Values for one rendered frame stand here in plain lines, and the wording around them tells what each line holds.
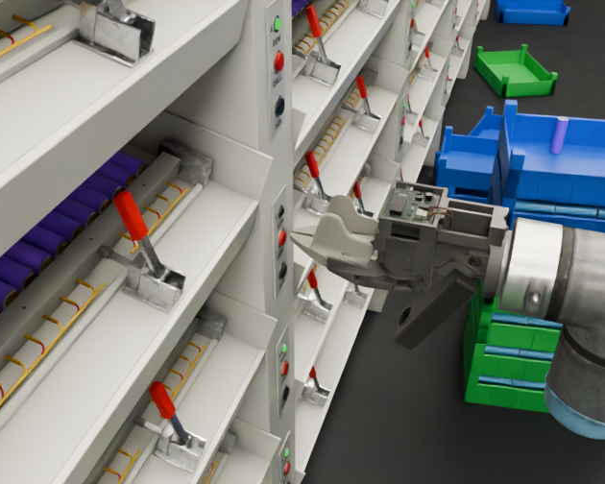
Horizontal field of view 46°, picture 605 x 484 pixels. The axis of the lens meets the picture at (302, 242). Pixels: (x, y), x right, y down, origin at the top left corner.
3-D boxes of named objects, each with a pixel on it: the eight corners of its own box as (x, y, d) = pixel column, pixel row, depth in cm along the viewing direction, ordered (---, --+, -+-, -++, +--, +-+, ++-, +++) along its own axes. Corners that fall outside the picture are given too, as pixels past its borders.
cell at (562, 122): (569, 121, 121) (561, 155, 124) (568, 116, 122) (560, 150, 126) (558, 120, 121) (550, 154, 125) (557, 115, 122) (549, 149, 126)
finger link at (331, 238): (290, 195, 71) (380, 211, 69) (291, 243, 75) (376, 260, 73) (279, 211, 69) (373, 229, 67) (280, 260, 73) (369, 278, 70)
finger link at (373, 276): (336, 237, 73) (420, 253, 71) (335, 251, 74) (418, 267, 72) (323, 264, 69) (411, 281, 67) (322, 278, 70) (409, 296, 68)
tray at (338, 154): (391, 114, 135) (418, 49, 126) (284, 321, 88) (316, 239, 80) (293, 72, 136) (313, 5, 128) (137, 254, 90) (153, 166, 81)
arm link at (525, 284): (544, 279, 73) (539, 343, 66) (496, 271, 74) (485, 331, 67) (564, 206, 68) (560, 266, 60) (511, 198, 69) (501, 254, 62)
